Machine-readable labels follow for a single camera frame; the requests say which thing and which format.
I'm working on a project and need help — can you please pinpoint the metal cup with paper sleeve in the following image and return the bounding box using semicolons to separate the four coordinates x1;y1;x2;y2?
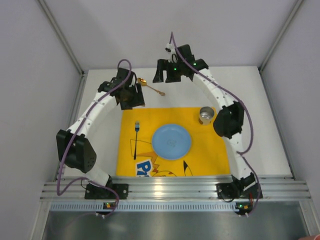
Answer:
198;106;215;125

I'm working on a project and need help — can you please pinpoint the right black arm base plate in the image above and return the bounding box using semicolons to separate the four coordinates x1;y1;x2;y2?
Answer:
216;182;263;201

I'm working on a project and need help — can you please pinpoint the blue plastic plate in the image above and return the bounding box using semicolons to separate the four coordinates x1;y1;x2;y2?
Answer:
151;124;192;161

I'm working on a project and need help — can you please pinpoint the blue metal fork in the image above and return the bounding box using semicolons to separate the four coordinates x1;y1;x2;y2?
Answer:
133;121;140;160

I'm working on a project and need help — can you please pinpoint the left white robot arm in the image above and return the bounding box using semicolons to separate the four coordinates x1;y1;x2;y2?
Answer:
56;67;145;187

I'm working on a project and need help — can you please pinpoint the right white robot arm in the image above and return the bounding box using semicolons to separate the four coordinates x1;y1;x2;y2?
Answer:
153;43;262;200

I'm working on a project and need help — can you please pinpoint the gold spoon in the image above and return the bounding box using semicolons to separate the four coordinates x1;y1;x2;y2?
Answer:
137;77;166;97

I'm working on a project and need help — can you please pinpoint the yellow Pikachu placemat cloth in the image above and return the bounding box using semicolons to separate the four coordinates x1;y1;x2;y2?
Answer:
116;107;230;177

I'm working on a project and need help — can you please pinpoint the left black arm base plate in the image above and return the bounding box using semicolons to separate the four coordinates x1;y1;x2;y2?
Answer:
84;183;129;200

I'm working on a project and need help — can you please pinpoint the perforated grey cable tray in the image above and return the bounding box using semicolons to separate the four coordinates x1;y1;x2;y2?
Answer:
50;201;250;213

